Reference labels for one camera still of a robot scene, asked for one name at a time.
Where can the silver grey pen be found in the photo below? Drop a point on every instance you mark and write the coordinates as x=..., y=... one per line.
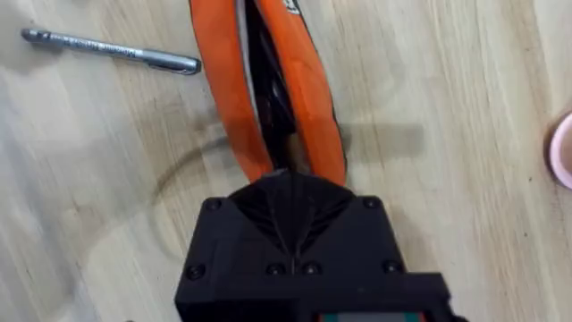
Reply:
x=111, y=50

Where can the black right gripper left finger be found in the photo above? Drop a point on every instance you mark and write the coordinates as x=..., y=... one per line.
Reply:
x=243, y=243

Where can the pink round object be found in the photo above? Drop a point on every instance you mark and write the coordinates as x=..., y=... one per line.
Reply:
x=562, y=149

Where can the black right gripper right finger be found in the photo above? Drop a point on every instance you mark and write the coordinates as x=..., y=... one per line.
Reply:
x=344, y=241

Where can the orange zip bag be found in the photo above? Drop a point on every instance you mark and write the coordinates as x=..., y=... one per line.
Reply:
x=223, y=76

